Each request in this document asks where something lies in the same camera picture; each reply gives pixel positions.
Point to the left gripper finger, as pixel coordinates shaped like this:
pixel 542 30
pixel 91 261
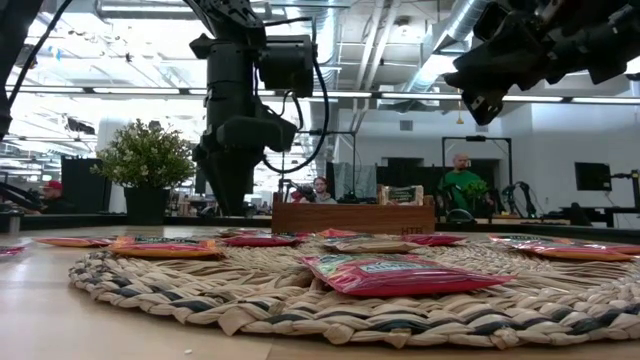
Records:
pixel 217 180
pixel 246 180

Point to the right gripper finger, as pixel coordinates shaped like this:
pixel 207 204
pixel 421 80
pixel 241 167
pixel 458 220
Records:
pixel 480 82
pixel 480 67

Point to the red strawberry tea packet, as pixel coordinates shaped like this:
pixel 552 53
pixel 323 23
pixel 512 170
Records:
pixel 435 240
pixel 400 277
pixel 622 247
pixel 262 241
pixel 10 251

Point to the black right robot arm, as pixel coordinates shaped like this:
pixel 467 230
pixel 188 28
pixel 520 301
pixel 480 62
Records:
pixel 590 40

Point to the black background robot arm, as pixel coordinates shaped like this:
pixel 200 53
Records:
pixel 522 185

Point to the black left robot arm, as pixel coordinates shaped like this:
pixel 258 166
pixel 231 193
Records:
pixel 235 65

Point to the yellow hanging pendant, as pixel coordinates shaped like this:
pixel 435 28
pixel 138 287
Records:
pixel 459 119

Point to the ceiling strip light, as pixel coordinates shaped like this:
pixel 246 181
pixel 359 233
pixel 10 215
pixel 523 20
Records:
pixel 135 91
pixel 420 95

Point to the green plant in black pot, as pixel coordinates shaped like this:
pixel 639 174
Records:
pixel 145 160

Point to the person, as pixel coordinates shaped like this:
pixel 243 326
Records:
pixel 322 192
pixel 52 200
pixel 460 182

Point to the small green background plant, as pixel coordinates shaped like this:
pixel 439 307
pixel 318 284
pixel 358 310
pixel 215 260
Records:
pixel 475 190

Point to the wooden three-compartment organizer box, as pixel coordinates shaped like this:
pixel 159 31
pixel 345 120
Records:
pixel 350 220

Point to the round woven straw placemat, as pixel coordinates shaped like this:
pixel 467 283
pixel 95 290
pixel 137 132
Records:
pixel 280 300

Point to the black panel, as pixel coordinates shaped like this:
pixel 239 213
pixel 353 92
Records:
pixel 82 185

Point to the black desk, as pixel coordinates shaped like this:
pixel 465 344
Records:
pixel 600 210

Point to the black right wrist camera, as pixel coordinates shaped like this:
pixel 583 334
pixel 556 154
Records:
pixel 485 107

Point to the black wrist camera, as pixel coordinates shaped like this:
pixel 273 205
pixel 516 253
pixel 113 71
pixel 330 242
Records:
pixel 260 132
pixel 485 107

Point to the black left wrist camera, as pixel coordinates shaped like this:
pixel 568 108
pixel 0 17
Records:
pixel 260 132

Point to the silver ventilation duct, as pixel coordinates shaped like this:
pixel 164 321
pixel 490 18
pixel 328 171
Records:
pixel 330 25
pixel 450 35

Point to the black background rig frame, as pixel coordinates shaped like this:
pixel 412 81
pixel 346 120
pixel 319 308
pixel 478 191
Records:
pixel 475 138
pixel 345 132

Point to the black wall monitor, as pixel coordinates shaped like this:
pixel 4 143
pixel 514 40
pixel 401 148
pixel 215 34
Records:
pixel 592 176

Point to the black arch bracket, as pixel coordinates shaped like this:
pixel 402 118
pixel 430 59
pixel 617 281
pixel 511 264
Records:
pixel 460 216

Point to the black aluminium table frame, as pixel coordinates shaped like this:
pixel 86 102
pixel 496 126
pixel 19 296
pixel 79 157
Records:
pixel 75 221

